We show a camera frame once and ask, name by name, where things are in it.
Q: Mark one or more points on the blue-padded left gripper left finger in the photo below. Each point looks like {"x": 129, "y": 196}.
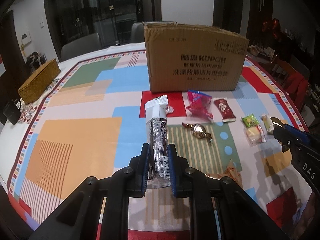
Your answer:
{"x": 139, "y": 178}

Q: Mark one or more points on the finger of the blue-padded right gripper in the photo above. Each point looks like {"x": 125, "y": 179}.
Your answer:
{"x": 283, "y": 137}
{"x": 295, "y": 131}

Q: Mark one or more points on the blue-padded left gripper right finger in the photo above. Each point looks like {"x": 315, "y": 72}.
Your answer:
{"x": 180, "y": 183}

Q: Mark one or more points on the white pastry packet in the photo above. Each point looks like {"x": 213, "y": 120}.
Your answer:
{"x": 268, "y": 123}

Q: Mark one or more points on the clear packet yellow cake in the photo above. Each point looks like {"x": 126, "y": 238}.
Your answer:
{"x": 255, "y": 135}

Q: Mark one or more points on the green small snack packet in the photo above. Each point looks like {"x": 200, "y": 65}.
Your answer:
{"x": 250, "y": 120}

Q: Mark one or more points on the silver white snack bar packet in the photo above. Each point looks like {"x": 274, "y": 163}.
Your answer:
{"x": 156, "y": 129}

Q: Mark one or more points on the gold candy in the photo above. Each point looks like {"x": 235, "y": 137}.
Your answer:
{"x": 198, "y": 131}

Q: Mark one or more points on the dark red snack packet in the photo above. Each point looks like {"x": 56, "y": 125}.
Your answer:
{"x": 225, "y": 110}

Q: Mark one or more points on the pink transparent snack bag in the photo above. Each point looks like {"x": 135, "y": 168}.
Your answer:
{"x": 199, "y": 103}

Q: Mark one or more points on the red wooden chair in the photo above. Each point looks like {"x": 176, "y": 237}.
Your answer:
{"x": 293, "y": 82}

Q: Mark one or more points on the orange snack packet near edge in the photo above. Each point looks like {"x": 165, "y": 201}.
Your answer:
{"x": 230, "y": 172}

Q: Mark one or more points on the colourful patchwork tablecloth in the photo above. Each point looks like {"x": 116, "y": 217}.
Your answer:
{"x": 92, "y": 122}

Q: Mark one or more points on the red heart balloons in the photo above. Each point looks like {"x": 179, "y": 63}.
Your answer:
{"x": 271, "y": 27}

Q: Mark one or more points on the brown cardboard box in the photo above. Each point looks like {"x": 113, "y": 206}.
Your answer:
{"x": 182, "y": 57}

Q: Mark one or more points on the grey dining chair centre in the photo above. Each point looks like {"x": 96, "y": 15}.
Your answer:
{"x": 137, "y": 32}

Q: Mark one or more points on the grey dining chair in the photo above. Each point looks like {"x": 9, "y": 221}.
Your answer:
{"x": 81, "y": 46}
{"x": 137, "y": 32}

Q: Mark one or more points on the woven yellow tissue box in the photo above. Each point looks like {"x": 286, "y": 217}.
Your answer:
{"x": 39, "y": 80}

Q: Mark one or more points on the grey dining chair left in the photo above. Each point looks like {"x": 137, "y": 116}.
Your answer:
{"x": 81, "y": 46}

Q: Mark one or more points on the black small bag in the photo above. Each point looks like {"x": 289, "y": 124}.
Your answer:
{"x": 12, "y": 111}

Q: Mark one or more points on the glass sliding door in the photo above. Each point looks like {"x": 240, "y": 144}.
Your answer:
{"x": 69, "y": 20}

